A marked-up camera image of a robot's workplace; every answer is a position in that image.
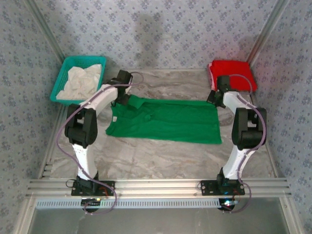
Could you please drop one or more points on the green t-shirt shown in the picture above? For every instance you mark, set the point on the green t-shirt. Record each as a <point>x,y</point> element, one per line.
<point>170,122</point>

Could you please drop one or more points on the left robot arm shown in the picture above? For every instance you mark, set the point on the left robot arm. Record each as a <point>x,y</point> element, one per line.
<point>102,96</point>

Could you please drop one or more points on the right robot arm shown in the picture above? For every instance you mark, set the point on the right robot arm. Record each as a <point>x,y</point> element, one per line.
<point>234,161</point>

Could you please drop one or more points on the pink folded t-shirt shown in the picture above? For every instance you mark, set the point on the pink folded t-shirt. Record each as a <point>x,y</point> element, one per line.
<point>211,78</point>

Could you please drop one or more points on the red folded t-shirt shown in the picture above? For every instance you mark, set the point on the red folded t-shirt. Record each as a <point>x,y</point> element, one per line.
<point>239,70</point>

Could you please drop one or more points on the white crumpled t-shirt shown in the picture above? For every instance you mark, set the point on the white crumpled t-shirt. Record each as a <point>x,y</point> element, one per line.
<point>80,83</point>

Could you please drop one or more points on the teal plastic basket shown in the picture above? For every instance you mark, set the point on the teal plastic basket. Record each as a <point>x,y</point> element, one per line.
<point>61,78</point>

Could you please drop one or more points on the aluminium frame post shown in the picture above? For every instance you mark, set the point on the aluminium frame post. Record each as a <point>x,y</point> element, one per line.
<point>46,31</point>
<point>265,34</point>

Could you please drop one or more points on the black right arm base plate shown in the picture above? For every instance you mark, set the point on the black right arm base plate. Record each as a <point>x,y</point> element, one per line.
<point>207,189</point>

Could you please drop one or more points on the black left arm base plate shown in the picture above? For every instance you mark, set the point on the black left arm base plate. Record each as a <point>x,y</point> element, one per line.
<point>107,189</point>

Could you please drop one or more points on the aluminium mounting rail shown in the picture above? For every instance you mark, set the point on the aluminium mounting rail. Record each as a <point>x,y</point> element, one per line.
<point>158,187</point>

